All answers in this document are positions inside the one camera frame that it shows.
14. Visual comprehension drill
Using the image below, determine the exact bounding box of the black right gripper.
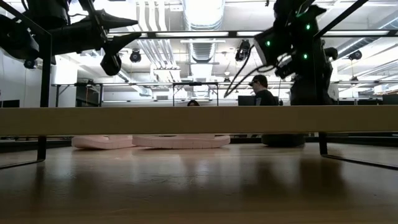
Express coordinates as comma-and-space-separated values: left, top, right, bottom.
254, 28, 293, 66

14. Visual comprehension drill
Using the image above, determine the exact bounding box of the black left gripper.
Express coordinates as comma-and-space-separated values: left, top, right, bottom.
51, 11, 142, 57

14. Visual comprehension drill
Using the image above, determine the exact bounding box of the black slide sandal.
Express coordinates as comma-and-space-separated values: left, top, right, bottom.
261, 133, 306, 147

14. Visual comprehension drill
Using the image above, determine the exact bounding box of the pink slide sandal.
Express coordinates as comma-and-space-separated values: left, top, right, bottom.
71, 134, 136, 150
132, 133, 231, 150

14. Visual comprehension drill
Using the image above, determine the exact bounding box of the black monitor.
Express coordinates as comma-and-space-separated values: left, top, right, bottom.
0, 99, 21, 108
237, 95, 257, 106

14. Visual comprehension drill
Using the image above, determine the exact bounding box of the black background table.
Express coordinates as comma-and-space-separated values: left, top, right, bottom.
54, 82, 104, 108
172, 81, 220, 107

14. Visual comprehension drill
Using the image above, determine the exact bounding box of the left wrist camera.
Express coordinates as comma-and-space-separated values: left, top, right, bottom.
99, 52, 123, 77

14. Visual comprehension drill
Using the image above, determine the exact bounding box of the black metal rig frame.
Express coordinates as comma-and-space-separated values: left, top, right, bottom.
107, 30, 398, 39

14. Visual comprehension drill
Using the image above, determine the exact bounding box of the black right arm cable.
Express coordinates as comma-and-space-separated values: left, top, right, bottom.
223, 45, 277, 98

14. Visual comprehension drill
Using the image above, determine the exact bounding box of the silver ceiling duct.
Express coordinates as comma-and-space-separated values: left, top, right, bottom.
181, 0, 226, 65

